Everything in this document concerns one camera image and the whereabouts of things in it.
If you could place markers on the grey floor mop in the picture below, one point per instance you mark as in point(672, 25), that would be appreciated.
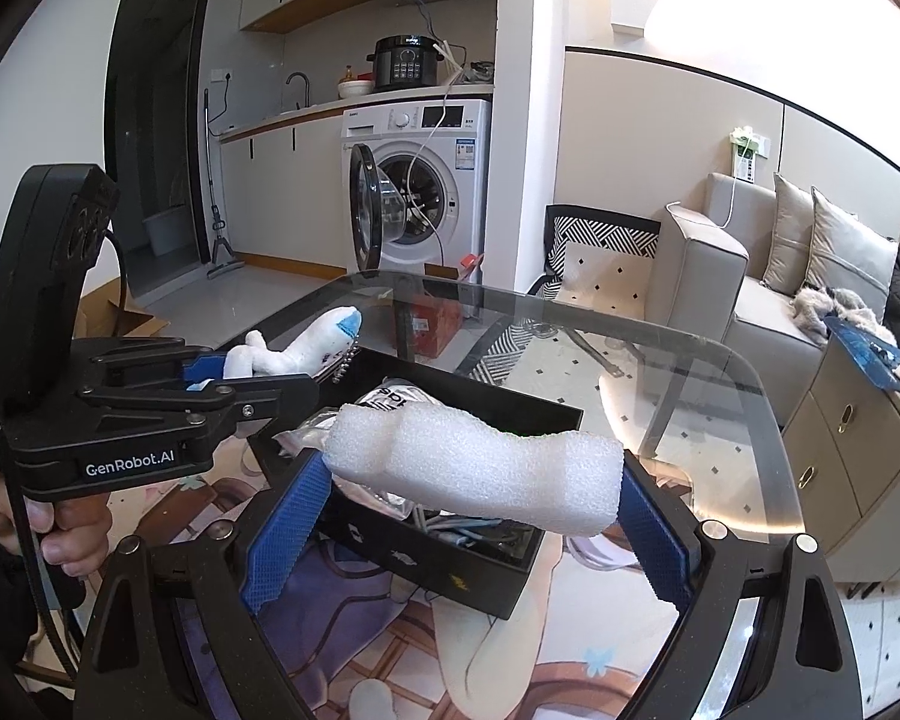
point(225, 266)

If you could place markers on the beige sideboard cabinet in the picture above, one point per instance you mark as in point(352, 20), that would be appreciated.
point(870, 450)

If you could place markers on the black cardboard box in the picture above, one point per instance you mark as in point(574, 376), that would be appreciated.
point(450, 577)

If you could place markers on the white bowl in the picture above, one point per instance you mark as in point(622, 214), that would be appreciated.
point(354, 88)

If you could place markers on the blue flat box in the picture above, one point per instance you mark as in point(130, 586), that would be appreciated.
point(862, 345)

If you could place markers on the white foam block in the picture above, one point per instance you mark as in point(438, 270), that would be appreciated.
point(480, 465)

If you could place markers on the grey bucket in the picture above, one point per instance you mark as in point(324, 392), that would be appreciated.
point(169, 232)

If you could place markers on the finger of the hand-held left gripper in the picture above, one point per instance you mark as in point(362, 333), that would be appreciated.
point(270, 397)
point(199, 371)

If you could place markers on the white kitchen counter cabinet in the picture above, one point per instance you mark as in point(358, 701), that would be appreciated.
point(285, 187)

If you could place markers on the kitchen faucet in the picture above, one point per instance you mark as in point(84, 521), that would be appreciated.
point(307, 94)

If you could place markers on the grey throw pillow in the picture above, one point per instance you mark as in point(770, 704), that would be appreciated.
point(787, 240)
point(847, 255)

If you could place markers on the beige sofa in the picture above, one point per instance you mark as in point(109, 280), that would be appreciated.
point(705, 277)

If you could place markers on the black pressure cooker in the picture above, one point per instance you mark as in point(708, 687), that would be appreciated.
point(405, 67)

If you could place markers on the person's left hand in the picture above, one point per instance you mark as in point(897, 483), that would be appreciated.
point(75, 540)

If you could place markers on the brown cardboard box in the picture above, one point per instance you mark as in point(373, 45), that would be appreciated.
point(131, 319)

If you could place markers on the black white patterned chair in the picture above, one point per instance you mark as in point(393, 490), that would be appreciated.
point(607, 229)

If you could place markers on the white washing machine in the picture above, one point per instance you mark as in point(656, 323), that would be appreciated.
point(450, 165)

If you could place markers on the white green wall charger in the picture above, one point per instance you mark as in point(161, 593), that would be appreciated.
point(746, 157)

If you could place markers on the printed desk mat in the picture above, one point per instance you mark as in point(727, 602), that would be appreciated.
point(487, 652)

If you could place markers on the white diamond print cushion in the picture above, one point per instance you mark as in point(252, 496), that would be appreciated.
point(600, 274)

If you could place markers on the dark glass door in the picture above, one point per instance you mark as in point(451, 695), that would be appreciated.
point(142, 127)

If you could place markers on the red box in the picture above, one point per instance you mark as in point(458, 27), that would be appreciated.
point(435, 322)

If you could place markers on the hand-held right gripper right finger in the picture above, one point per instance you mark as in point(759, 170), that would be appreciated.
point(656, 532)

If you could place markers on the grey furry cloth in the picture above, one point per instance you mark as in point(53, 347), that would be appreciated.
point(817, 307)

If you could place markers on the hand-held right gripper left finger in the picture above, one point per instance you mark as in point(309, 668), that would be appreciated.
point(285, 532)

